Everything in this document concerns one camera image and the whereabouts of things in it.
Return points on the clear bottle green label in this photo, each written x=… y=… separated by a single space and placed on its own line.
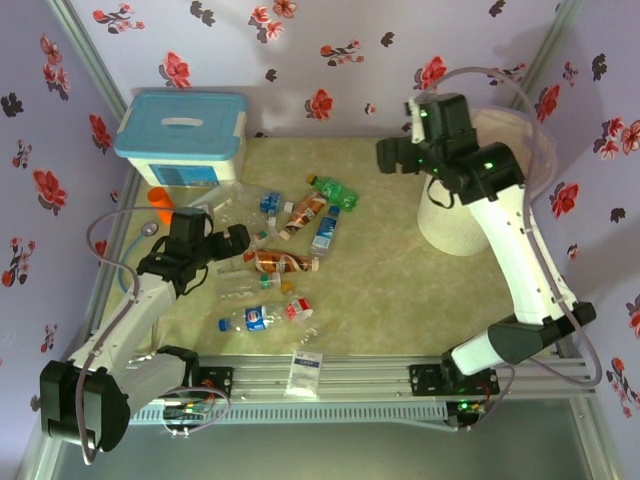
x=245 y=287

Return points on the blue label bottle white cap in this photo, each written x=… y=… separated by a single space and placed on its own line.
x=271 y=201

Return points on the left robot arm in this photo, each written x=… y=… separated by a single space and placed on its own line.
x=130 y=320

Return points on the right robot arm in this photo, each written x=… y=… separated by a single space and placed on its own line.
x=520 y=260

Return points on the white round bin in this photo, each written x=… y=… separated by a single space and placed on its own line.
x=450 y=225

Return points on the clear unlabelled bottle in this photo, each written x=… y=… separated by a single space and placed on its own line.
x=260 y=220

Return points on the clear package with white rod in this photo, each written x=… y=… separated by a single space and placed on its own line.
x=220 y=202

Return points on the blue-tube stethoscope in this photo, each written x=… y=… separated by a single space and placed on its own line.
x=150 y=228

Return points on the brown swirl label bottle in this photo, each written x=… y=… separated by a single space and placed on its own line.
x=280 y=262

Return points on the orange plastic cup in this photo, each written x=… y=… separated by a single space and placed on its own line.
x=160 y=200

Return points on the green plastic bottle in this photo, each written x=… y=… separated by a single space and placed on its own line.
x=336 y=193

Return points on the brown coffee label bottle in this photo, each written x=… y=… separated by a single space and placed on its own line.
x=302 y=213

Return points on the Pepsi label bottle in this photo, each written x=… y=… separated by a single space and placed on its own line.
x=252 y=318

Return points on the light-blue label bottle blue cap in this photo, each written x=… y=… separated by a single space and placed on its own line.
x=325 y=232

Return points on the crushed red label bottle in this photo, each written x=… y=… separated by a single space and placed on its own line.
x=298 y=309

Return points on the crushed clear bottle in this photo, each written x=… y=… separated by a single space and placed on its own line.
x=312 y=334

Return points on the blue-lid white storage box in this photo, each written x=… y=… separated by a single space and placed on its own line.
x=180 y=120

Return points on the white plastic packet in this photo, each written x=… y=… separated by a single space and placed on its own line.
x=303 y=375

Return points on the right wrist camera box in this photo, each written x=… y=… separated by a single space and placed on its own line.
x=414 y=125

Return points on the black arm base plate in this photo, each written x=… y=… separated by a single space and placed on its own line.
x=425 y=380
x=217 y=382

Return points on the aluminium frame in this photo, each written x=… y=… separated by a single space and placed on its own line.
x=370 y=375

